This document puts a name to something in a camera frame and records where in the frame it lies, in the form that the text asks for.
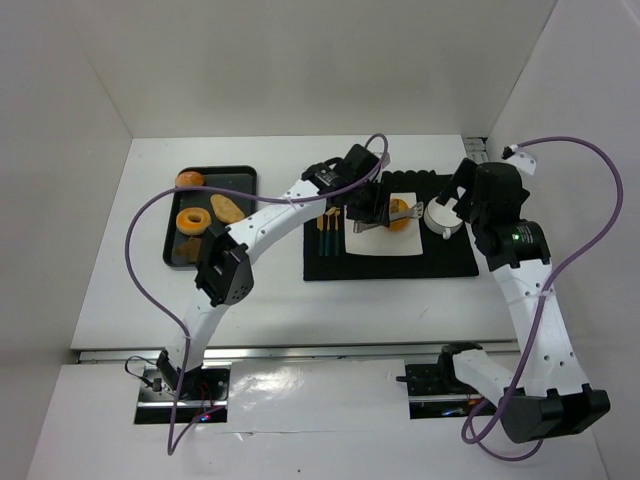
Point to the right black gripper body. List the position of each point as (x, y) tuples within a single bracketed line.
[(461, 182)]

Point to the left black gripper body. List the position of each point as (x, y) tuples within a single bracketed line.
[(373, 203)]

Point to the glazed donut bread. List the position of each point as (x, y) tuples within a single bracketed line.
[(396, 224)]

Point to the metal tongs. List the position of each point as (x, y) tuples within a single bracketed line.
[(414, 212)]

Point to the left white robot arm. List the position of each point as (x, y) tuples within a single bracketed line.
[(224, 268)]

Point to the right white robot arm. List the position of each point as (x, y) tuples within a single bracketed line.
[(548, 395)]

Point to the oblong bread roll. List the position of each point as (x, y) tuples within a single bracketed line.
[(225, 210)]

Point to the brown leaf-shaped bread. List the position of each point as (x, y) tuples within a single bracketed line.
[(188, 251)]

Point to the white square plate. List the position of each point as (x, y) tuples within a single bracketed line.
[(383, 242)]

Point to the white cup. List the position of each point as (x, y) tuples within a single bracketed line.
[(442, 219)]

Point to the black placemat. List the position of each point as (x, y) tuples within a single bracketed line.
[(453, 258)]

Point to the round sesame bun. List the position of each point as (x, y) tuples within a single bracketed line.
[(189, 178)]

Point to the gold fork green handle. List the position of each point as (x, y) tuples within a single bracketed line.
[(336, 232)]

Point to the gold spoon green handle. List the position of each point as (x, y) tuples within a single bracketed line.
[(327, 232)]

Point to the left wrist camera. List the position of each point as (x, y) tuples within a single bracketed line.
[(359, 164)]

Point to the gold knife green handle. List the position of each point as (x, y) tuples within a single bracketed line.
[(320, 221)]

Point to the aluminium table edge rail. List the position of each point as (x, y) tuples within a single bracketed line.
[(335, 351)]

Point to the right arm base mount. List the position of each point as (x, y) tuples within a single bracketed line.
[(433, 390)]

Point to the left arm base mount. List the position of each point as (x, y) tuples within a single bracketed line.
[(205, 400)]

